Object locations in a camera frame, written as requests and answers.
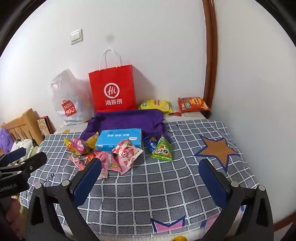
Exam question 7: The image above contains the wooden headboard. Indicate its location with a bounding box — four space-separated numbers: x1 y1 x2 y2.
1 108 45 149

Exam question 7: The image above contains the purple fabric basket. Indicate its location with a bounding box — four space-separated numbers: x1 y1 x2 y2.
80 109 171 143

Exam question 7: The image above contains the orange chips bag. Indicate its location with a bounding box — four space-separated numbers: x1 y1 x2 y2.
178 97 211 113

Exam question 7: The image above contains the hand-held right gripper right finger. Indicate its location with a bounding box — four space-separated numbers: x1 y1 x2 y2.
198 158 275 241

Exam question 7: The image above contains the blue tissue pack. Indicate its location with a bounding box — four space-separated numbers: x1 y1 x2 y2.
95 128 142 150

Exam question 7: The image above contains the white spotted cloth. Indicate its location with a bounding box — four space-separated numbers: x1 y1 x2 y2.
10 138 38 160

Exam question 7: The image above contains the person's left hand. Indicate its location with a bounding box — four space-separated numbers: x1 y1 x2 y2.
4 199 26 240

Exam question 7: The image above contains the white red lychee snack packet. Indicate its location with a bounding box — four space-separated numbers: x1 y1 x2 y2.
112 138 144 164

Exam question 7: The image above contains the green triangular snack packet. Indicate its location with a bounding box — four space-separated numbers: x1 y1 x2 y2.
150 134 173 162

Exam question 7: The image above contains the white light switch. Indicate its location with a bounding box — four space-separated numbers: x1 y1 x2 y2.
70 29 83 45

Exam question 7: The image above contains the small blue snack packet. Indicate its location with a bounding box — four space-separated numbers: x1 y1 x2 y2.
143 136 158 152

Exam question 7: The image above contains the white plastic shopping bag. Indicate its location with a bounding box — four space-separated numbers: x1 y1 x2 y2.
51 69 96 126

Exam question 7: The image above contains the brown wooden door frame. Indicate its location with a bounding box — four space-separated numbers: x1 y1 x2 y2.
202 0 219 120

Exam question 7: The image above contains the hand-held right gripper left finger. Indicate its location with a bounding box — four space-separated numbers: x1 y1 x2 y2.
25 159 102 241

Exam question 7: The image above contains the pale pink snack bag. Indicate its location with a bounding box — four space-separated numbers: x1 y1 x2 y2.
116 158 135 175

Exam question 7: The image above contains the long pink candy packet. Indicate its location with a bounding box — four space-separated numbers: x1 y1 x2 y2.
68 155 86 171

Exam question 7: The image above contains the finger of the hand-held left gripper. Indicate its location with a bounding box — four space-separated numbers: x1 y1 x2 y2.
0 148 27 166
0 152 48 183

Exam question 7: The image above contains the red paper bag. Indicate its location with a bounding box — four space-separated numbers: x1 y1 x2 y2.
88 49 136 113

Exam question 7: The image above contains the grey checked blanket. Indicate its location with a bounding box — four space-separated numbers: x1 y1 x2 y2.
20 119 259 235

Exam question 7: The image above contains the yellow chips bag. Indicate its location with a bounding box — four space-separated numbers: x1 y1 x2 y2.
138 99 173 114

